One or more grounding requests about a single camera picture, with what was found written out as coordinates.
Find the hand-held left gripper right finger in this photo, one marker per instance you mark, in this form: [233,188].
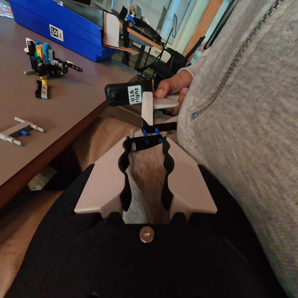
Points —
[191,186]

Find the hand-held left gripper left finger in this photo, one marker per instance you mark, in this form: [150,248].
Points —
[97,186]

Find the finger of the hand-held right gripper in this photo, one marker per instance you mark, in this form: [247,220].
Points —
[165,102]
[147,107]

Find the long black lego beam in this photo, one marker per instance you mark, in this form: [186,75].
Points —
[165,126]

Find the black lego beam blue pins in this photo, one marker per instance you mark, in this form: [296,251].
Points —
[144,142]

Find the person's right forearm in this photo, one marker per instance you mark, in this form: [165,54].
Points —
[188,71]

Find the black grey yellow lego piece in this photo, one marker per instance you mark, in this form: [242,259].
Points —
[43,89]

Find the colourful lego gear assembly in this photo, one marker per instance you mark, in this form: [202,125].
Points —
[46,67]

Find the grey lego axle assembly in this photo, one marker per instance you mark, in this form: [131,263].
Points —
[16,130]

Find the person's right hand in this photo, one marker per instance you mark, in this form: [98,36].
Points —
[174,83]

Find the black office chair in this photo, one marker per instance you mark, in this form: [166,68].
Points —
[172,58]

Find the background desk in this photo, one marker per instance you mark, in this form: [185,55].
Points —
[142,32]

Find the white-faced cardboard box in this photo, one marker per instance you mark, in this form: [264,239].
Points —
[111,28]

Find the blue storage bin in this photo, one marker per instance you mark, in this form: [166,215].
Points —
[76,35]

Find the clear plastic bag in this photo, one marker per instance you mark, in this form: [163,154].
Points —
[5,10]

